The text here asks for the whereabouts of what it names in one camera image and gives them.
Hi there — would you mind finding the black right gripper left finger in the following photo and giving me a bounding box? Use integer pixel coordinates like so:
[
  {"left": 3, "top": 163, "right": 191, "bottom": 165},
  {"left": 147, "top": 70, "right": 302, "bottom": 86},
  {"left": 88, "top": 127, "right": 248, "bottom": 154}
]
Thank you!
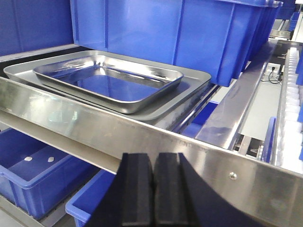
[{"left": 87, "top": 153, "right": 153, "bottom": 227}]

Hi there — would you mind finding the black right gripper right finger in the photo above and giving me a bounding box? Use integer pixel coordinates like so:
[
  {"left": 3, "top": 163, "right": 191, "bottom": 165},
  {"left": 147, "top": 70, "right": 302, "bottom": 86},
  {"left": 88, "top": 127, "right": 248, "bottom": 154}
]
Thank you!
[{"left": 154, "top": 153, "right": 262, "bottom": 227}]

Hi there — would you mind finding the small silver tray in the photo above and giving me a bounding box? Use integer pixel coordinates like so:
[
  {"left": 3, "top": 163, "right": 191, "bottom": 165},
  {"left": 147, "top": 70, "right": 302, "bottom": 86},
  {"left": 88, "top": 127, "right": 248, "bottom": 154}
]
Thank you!
[{"left": 33, "top": 55, "right": 183, "bottom": 114}]

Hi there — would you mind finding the lower blue bin centre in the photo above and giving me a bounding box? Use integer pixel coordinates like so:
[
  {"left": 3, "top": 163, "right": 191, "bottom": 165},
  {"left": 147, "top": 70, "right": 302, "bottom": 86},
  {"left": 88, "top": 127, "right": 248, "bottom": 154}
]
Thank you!
[{"left": 65, "top": 170, "right": 116, "bottom": 227}]

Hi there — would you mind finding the blue bin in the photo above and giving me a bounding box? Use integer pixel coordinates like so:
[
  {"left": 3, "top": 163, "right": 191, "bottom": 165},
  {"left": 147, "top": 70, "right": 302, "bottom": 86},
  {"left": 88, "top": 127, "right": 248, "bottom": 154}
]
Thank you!
[
  {"left": 0, "top": 128, "right": 98, "bottom": 219},
  {"left": 0, "top": 0, "right": 79, "bottom": 57},
  {"left": 71, "top": 0, "right": 282, "bottom": 87},
  {"left": 65, "top": 170, "right": 116, "bottom": 227}
]

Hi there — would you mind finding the lower blue bin left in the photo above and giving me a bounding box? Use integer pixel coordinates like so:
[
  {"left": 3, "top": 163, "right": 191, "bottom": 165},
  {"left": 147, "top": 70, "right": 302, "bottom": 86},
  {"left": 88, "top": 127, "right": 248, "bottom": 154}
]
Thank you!
[{"left": 0, "top": 128, "right": 98, "bottom": 219}]

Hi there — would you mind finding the white roller track right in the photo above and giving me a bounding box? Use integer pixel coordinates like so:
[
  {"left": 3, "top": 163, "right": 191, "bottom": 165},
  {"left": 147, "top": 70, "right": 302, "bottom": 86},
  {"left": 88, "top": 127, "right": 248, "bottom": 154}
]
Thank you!
[{"left": 274, "top": 47, "right": 303, "bottom": 174}]

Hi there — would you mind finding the blue bin upper left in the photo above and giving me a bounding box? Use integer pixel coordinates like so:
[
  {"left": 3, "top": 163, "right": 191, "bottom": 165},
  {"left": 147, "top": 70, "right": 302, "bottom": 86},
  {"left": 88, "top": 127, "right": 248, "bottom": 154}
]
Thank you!
[{"left": 71, "top": 0, "right": 282, "bottom": 87}]

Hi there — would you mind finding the blue bin far left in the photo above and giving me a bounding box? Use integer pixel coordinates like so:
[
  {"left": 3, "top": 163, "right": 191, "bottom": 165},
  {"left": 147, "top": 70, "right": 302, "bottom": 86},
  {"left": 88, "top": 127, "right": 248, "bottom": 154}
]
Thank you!
[{"left": 0, "top": 0, "right": 79, "bottom": 57}]

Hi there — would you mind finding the steel centre divider rail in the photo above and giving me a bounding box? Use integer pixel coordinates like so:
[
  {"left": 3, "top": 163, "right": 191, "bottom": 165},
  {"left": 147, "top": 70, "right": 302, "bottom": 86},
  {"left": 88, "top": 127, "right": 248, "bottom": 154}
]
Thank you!
[{"left": 195, "top": 39, "right": 278, "bottom": 150}]

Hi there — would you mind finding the steel shelf front rail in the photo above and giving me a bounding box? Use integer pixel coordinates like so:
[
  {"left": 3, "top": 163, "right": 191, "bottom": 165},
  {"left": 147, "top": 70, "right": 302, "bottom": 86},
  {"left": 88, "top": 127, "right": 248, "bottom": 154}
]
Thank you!
[{"left": 0, "top": 78, "right": 303, "bottom": 227}]

